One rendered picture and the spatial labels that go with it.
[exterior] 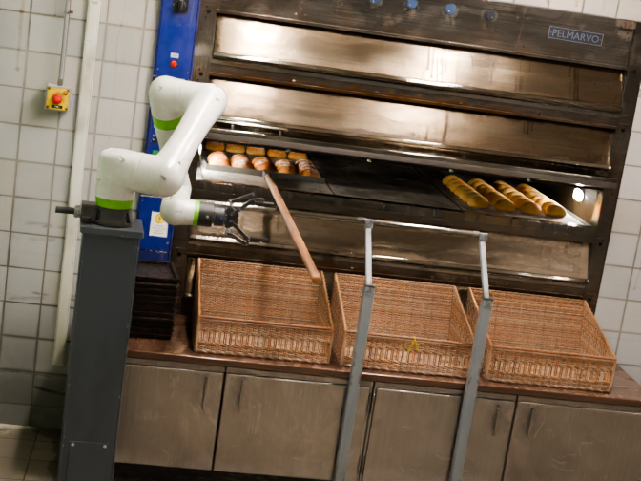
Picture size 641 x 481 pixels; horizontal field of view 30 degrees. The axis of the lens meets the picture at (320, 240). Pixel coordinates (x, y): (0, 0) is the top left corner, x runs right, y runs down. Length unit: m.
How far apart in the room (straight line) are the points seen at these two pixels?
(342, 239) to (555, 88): 1.13
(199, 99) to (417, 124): 1.35
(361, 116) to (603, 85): 1.08
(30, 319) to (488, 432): 2.01
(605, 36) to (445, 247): 1.14
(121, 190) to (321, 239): 1.47
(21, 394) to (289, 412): 1.25
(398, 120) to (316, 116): 0.36
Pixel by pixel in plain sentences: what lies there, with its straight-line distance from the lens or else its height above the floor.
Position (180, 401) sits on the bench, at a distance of 4.82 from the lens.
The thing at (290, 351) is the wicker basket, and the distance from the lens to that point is 4.83.
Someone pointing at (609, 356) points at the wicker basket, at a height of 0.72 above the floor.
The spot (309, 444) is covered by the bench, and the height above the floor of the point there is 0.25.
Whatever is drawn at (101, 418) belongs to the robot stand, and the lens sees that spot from 4.16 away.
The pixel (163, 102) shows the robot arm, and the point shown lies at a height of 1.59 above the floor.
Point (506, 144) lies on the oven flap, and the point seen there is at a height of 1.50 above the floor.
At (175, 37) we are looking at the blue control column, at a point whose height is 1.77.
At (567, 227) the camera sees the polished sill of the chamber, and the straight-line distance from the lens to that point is 5.46.
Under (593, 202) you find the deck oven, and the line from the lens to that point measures 5.57.
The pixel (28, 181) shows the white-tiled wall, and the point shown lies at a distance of 5.17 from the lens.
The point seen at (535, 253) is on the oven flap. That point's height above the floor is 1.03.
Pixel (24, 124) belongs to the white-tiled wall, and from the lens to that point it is 5.14.
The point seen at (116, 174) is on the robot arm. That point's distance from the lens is 3.95.
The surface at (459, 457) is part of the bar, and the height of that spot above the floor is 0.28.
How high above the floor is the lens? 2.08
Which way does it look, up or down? 12 degrees down
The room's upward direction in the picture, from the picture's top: 8 degrees clockwise
